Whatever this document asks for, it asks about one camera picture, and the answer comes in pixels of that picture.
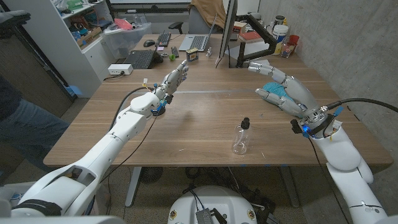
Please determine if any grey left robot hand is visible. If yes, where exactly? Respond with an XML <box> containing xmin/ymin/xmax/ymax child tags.
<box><xmin>155</xmin><ymin>59</ymin><xmax>190</xmax><ymax>100</ymax></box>

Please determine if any person hand in work glove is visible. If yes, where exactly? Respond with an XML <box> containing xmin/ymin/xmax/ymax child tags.
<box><xmin>0</xmin><ymin>9</ymin><xmax>32</xmax><ymax>39</ymax></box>

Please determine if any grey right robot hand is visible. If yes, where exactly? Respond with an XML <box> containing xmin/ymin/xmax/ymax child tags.
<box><xmin>248</xmin><ymin>60</ymin><xmax>331</xmax><ymax>131</ymax></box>

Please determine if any teal yarn skein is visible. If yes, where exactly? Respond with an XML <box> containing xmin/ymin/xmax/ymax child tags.
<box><xmin>262</xmin><ymin>81</ymin><xmax>307</xmax><ymax>119</ymax></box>

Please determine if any clear dispenser bottle black pump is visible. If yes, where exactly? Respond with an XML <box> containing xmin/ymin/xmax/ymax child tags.
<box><xmin>232</xmin><ymin>117</ymin><xmax>253</xmax><ymax>156</ymax></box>

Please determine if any small printed card box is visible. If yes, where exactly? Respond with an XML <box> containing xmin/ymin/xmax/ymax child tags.
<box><xmin>185</xmin><ymin>47</ymin><xmax>200</xmax><ymax>62</ymax></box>

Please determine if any large black keyboard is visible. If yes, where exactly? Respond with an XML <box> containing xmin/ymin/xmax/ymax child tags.
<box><xmin>123</xmin><ymin>49</ymin><xmax>156</xmax><ymax>70</ymax></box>

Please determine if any small black keyboard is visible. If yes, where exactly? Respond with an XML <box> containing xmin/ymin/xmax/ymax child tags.
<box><xmin>154</xmin><ymin>30</ymin><xmax>172</xmax><ymax>47</ymax></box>

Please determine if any clear glass jar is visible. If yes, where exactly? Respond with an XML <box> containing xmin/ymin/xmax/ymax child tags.
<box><xmin>281</xmin><ymin>43</ymin><xmax>296</xmax><ymax>58</ymax></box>

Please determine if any silver laptop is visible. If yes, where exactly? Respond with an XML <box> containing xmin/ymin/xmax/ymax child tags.
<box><xmin>178</xmin><ymin>14</ymin><xmax>218</xmax><ymax>52</ymax></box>

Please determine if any white power box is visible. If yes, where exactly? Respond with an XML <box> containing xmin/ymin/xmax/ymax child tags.
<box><xmin>108</xmin><ymin>63</ymin><xmax>134</xmax><ymax>76</ymax></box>

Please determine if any grey office chair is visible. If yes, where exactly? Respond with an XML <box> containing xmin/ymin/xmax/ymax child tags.
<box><xmin>168</xmin><ymin>4</ymin><xmax>224</xmax><ymax>35</ymax></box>

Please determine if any clear plastic storage bin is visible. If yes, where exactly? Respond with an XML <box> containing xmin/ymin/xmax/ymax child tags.
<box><xmin>102</xmin><ymin>22</ymin><xmax>153</xmax><ymax>60</ymax></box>

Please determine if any white plastic tub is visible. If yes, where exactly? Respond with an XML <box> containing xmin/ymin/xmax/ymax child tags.
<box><xmin>272</xmin><ymin>24</ymin><xmax>289</xmax><ymax>44</ymax></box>

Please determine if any white shelf unit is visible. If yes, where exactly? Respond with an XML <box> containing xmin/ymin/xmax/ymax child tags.
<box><xmin>2</xmin><ymin>0</ymin><xmax>114</xmax><ymax>99</ymax></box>

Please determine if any red book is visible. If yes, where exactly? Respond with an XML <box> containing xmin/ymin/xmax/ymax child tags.
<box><xmin>238</xmin><ymin>30</ymin><xmax>264</xmax><ymax>44</ymax></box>

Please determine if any flat computer monitor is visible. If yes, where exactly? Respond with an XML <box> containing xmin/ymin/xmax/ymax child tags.
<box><xmin>217</xmin><ymin>0</ymin><xmax>239</xmax><ymax>60</ymax></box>

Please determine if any pink package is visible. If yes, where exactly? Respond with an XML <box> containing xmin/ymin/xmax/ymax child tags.
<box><xmin>114</xmin><ymin>17</ymin><xmax>134</xmax><ymax>31</ymax></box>

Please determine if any cardboard box with tools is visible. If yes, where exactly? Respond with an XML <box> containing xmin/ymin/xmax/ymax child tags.
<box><xmin>76</xmin><ymin>26</ymin><xmax>103</xmax><ymax>47</ymax></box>

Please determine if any small brown box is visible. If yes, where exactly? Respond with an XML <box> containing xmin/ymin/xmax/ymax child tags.
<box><xmin>232</xmin><ymin>21</ymin><xmax>248</xmax><ymax>34</ymax></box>

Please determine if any grey table leg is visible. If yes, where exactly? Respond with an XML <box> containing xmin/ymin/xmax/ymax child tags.
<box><xmin>124</xmin><ymin>167</ymin><xmax>142</xmax><ymax>208</ymax></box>
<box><xmin>279</xmin><ymin>166</ymin><xmax>301</xmax><ymax>208</ymax></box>

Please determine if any blue paper piece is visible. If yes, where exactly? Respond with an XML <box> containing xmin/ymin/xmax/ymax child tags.
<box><xmin>65</xmin><ymin>85</ymin><xmax>83</xmax><ymax>97</ymax></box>

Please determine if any black round fan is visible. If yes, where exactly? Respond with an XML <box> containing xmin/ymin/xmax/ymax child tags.
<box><xmin>139</xmin><ymin>167</ymin><xmax>164</xmax><ymax>184</ymax></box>

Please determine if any person in dark clothes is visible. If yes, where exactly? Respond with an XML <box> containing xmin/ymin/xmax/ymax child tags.
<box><xmin>0</xmin><ymin>76</ymin><xmax>70</xmax><ymax>174</ymax></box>

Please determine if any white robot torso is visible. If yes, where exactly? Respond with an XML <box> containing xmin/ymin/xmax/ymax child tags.
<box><xmin>167</xmin><ymin>185</ymin><xmax>258</xmax><ymax>224</ymax></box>

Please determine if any grey finned module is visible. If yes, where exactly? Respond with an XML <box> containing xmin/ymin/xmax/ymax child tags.
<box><xmin>195</xmin><ymin>208</ymin><xmax>215</xmax><ymax>224</ymax></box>

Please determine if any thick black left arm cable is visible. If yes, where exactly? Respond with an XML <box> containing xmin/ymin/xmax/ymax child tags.
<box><xmin>108</xmin><ymin>86</ymin><xmax>156</xmax><ymax>131</ymax></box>

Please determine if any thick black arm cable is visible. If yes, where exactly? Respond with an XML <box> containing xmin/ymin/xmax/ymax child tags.
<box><xmin>108</xmin><ymin>86</ymin><xmax>156</xmax><ymax>131</ymax></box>
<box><xmin>320</xmin><ymin>98</ymin><xmax>398</xmax><ymax>113</ymax></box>

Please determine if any black monitor cable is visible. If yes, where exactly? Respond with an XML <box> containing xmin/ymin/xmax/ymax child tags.
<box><xmin>215</xmin><ymin>45</ymin><xmax>233</xmax><ymax>68</ymax></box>

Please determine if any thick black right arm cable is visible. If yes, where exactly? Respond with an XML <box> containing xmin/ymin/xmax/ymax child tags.
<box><xmin>320</xmin><ymin>98</ymin><xmax>398</xmax><ymax>113</ymax></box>

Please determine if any thin black cable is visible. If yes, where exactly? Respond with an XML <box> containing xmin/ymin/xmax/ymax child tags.
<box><xmin>307</xmin><ymin>136</ymin><xmax>351</xmax><ymax>224</ymax></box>
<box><xmin>98</xmin><ymin>114</ymin><xmax>159</xmax><ymax>186</ymax></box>

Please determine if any black floor cable bundle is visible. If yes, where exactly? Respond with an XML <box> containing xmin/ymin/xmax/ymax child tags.
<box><xmin>183</xmin><ymin>167</ymin><xmax>277</xmax><ymax>218</ymax></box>

